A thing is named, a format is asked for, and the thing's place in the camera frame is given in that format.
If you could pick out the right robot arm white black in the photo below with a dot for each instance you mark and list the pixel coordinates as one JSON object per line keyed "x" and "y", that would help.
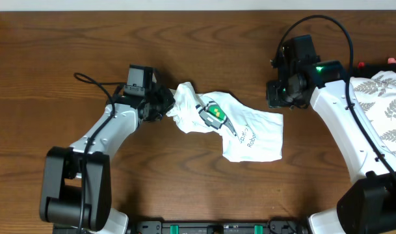
{"x": 369, "y": 206}

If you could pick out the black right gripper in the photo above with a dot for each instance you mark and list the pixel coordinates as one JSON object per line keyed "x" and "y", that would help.
{"x": 273, "y": 99}

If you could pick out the white fern pattern cloth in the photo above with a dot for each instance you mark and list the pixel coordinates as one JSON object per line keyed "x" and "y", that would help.
{"x": 377, "y": 98}

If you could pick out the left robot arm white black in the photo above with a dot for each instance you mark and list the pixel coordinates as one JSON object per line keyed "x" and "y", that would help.
{"x": 76, "y": 188}

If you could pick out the black mounting rail with clamps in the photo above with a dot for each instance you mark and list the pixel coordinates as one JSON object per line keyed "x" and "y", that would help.
{"x": 269, "y": 227}

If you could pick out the black garment with red details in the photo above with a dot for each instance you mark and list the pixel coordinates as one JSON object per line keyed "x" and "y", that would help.
{"x": 366, "y": 70}

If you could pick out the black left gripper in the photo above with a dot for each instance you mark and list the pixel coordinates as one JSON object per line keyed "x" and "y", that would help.
{"x": 168, "y": 101}

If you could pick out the white printed t-shirt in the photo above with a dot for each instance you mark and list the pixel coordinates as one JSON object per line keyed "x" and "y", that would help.
{"x": 247, "y": 134}

